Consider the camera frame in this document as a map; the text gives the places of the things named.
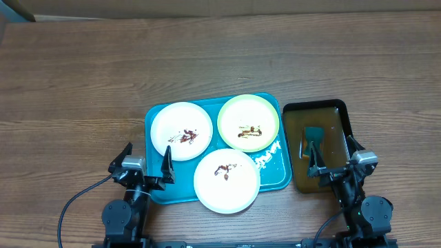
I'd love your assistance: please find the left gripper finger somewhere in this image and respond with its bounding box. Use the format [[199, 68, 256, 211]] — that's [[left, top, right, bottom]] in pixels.
[[108, 142, 133, 173], [161, 145, 175, 184]]

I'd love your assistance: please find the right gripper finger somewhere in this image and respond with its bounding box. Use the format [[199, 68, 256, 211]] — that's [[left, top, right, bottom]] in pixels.
[[346, 135, 365, 154], [307, 141, 327, 178]]

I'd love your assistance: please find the green and yellow sponge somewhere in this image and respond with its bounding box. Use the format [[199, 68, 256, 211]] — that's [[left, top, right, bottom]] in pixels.
[[300, 127, 325, 159]]

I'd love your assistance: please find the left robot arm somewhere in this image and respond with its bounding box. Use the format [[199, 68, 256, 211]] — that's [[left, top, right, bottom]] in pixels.
[[101, 143, 175, 247]]

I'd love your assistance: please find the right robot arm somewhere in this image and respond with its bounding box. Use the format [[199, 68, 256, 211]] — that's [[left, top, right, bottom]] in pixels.
[[307, 136, 398, 247]]

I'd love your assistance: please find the black tray with brown water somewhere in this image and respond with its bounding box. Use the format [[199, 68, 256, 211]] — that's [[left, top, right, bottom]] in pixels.
[[283, 99, 352, 194]]

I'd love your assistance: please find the teal plastic serving tray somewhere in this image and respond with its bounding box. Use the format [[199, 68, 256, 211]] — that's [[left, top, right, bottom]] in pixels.
[[145, 96, 293, 205]]

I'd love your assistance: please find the green rimmed white plate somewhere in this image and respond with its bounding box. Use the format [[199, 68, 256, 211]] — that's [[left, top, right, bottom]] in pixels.
[[217, 94, 280, 152]]

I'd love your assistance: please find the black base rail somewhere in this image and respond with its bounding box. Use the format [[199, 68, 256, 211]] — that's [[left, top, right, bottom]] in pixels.
[[91, 238, 398, 248]]

